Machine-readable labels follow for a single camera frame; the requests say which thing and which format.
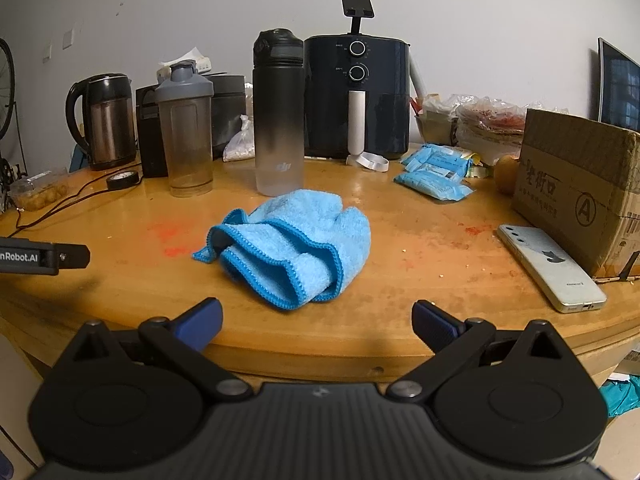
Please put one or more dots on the white paper roll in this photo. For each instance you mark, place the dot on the white paper roll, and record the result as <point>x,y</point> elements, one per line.
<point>416,77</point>

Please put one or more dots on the white wall switch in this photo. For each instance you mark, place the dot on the white wall switch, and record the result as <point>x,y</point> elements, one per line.
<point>68,39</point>
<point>47,52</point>

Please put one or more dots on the bag of white grains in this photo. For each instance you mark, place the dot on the bag of white grains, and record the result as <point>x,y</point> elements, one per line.
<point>239,145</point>

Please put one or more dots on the dark blue air fryer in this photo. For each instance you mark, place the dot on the dark blue air fryer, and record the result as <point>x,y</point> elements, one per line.
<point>380,100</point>

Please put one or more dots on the closed cardboard box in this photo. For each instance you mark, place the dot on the closed cardboard box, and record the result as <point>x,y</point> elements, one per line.
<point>580,180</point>

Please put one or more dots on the black phone stand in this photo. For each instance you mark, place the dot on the black phone stand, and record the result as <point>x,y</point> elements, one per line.
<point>357,5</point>

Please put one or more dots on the black tape roll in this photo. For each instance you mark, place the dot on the black tape roll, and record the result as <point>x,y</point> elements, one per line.
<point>122,180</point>

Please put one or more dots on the plastic bag of flatbread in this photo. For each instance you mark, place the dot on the plastic bag of flatbread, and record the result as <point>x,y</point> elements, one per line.
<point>490,120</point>

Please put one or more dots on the clear tub of nuts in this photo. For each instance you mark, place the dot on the clear tub of nuts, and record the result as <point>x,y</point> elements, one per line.
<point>40,195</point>

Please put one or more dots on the yellow snack packet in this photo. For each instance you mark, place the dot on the yellow snack packet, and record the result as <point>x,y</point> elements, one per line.
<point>477,170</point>

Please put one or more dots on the bicycle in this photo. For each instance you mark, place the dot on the bicycle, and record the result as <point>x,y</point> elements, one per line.
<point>6,85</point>

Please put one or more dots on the grey lid shaker bottle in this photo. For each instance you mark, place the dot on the grey lid shaker bottle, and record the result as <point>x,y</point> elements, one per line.
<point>187,135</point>

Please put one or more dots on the white smartphone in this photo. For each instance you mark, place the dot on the white smartphone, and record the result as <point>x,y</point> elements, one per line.
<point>550,267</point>

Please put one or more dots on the clear plastic snack tub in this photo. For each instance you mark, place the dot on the clear plastic snack tub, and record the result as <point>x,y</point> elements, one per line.
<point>435,120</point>

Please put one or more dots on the blue wet wipe packet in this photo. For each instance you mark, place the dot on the blue wet wipe packet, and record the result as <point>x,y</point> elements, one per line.
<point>435,159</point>
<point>432,185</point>

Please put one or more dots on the blue microfiber cloth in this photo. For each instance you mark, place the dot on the blue microfiber cloth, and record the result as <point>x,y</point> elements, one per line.
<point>300,240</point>

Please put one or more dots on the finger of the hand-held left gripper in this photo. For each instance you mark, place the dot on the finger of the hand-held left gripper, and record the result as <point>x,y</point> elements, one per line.
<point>72,257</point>

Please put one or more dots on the teal plastic bag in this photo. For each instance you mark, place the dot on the teal plastic bag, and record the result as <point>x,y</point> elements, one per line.
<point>622,395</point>

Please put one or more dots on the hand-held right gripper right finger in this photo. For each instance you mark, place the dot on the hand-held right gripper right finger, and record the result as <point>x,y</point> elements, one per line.
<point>432,325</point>

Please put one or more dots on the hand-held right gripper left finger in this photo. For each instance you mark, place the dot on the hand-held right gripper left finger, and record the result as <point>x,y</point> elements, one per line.
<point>202,322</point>

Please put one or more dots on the flat screen television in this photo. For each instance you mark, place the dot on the flat screen television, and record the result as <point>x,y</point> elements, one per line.
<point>620,90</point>

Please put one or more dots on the yellow round fruit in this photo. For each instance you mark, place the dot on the yellow round fruit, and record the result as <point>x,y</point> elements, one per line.
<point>506,175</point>

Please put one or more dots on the white tissue pack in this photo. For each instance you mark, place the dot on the white tissue pack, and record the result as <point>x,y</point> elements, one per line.
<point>197,60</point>

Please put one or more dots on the black gradient water bottle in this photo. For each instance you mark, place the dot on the black gradient water bottle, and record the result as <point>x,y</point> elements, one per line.
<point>278,110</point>

